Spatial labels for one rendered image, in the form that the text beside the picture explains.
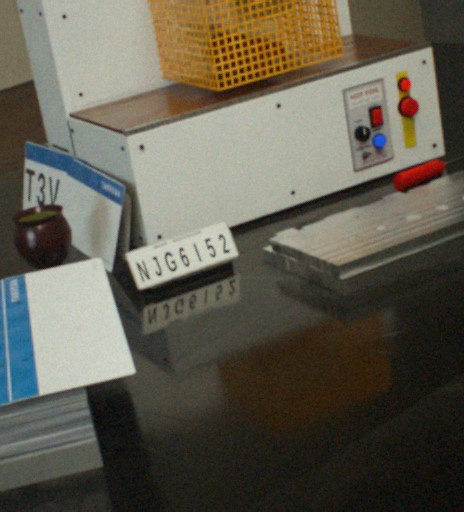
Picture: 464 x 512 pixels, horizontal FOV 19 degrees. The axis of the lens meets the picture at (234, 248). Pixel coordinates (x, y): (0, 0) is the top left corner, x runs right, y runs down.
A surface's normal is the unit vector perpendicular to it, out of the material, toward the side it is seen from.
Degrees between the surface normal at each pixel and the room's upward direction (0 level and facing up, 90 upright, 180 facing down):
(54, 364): 0
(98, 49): 90
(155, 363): 0
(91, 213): 69
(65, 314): 0
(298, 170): 90
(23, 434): 90
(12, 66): 90
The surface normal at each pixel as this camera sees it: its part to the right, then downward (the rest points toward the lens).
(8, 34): 0.68, 0.13
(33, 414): 0.18, 0.29
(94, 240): -0.89, -0.07
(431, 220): -0.17, -0.93
